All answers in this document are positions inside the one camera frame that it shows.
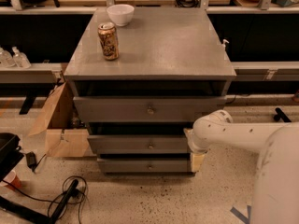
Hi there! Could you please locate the black power adapter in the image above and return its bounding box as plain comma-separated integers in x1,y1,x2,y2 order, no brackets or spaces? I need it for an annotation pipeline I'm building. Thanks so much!
25,152,37,170

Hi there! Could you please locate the red plastic cup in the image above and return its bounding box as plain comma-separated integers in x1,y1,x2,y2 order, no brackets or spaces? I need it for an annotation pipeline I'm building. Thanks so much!
0,170,21,190

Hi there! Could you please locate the cardboard box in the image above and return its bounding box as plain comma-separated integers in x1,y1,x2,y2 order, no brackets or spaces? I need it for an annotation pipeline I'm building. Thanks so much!
29,83,93,158

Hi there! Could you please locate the clear sanitizer bottle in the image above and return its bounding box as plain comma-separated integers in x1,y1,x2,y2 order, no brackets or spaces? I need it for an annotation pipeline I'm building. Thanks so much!
12,47,31,69
0,47,15,67

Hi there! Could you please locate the gold soda can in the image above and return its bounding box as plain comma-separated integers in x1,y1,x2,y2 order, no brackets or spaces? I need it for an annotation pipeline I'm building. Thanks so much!
98,21,119,61

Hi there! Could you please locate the white bowl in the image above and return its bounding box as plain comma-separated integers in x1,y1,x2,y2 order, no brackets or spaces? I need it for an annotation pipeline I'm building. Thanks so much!
107,4,135,26

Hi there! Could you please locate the black cable on floor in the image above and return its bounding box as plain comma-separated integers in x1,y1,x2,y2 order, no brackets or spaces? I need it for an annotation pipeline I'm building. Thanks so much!
1,152,90,224

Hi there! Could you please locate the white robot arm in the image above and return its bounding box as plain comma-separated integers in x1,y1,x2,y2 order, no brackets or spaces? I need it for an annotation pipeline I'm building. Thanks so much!
184,110,299,224

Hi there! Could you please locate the grey drawer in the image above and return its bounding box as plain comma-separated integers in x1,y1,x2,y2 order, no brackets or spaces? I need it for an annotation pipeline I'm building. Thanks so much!
74,96,225,122
97,159,192,173
88,135,190,154

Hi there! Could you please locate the grey bottom drawer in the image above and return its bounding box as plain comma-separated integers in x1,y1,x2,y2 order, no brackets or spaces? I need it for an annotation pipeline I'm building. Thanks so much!
97,159,192,173

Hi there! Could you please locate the black bin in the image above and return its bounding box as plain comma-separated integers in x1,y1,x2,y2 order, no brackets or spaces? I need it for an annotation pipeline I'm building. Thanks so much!
0,133,23,181

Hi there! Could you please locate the grey top drawer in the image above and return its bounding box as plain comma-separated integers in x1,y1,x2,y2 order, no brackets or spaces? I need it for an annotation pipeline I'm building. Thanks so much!
74,96,225,122

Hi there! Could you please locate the clear sanitizer bottle right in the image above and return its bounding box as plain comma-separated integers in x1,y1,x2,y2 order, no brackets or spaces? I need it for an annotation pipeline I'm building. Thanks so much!
12,47,31,69

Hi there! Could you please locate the grey drawer cabinet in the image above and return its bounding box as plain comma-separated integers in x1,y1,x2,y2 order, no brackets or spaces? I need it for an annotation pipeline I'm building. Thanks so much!
64,7,235,163

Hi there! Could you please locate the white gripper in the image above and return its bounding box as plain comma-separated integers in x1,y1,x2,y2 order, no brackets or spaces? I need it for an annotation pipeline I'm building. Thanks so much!
183,128,208,173

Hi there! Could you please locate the black metal stand leg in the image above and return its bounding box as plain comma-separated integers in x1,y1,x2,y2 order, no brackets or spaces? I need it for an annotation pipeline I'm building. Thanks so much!
0,179,78,224

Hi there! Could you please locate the clear sanitizer bottle left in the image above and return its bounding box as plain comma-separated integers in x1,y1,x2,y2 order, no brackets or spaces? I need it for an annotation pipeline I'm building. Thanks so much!
0,47,15,67

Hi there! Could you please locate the small white pump bottle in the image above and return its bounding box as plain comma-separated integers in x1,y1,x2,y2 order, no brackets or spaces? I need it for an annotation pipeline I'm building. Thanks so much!
222,39,229,51

